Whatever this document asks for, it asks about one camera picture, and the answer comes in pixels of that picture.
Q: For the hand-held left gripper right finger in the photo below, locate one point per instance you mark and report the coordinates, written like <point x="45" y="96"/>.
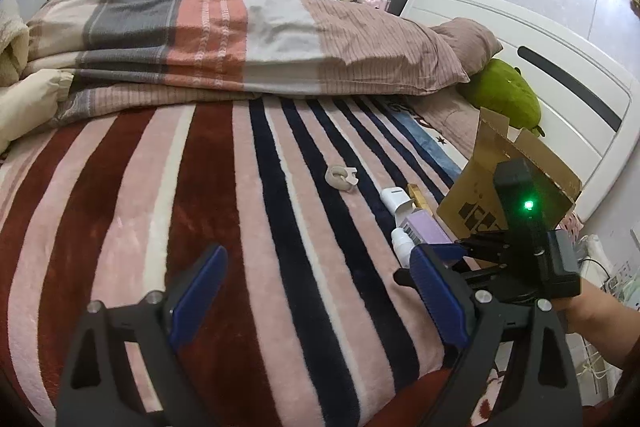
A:
<point x="440" y="302"/>

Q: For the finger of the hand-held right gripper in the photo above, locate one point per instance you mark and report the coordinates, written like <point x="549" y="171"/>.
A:
<point x="402" y="278"/>
<point x="482" y="249"/>

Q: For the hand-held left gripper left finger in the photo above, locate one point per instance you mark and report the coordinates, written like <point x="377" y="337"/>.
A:
<point x="197" y="292"/>

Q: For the small white bottle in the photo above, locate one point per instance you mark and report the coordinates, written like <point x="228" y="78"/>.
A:
<point x="401" y="247"/>

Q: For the purple small box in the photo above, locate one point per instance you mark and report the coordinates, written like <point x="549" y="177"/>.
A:
<point x="425" y="229"/>

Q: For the brown cardboard box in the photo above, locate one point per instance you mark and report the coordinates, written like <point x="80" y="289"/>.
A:
<point x="500" y="177"/>

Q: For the white tube with cap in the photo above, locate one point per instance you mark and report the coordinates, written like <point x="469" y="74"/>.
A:
<point x="396" y="202"/>

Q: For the gold slim box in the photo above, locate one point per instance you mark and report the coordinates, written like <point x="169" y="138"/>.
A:
<point x="419" y="197"/>

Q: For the small white tape roll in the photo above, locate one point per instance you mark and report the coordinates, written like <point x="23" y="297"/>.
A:
<point x="340" y="177"/>

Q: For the person's right forearm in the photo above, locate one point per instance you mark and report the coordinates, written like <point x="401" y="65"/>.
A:
<point x="602" y="322"/>

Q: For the striped fleece blanket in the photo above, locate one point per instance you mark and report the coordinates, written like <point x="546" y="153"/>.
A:
<point x="225" y="232"/>

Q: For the white power strip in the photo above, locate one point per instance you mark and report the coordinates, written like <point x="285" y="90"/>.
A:
<point x="625" y="279"/>

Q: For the printed bed sheet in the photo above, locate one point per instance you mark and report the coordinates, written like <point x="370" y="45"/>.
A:
<point x="435" y="122"/>

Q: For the green plush toy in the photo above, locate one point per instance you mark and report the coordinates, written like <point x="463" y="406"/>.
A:
<point x="505" y="92"/>

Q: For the white bed headboard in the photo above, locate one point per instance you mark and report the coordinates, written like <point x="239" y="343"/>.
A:
<point x="550" y="72"/>

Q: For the pink striped pillow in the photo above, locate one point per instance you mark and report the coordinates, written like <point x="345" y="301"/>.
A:
<point x="470" y="39"/>

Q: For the plaid pink grey duvet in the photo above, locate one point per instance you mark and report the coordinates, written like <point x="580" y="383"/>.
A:
<point x="210" y="32"/>

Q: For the cream fluffy blanket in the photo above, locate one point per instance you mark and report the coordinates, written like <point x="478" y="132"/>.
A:
<point x="20" y="72"/>

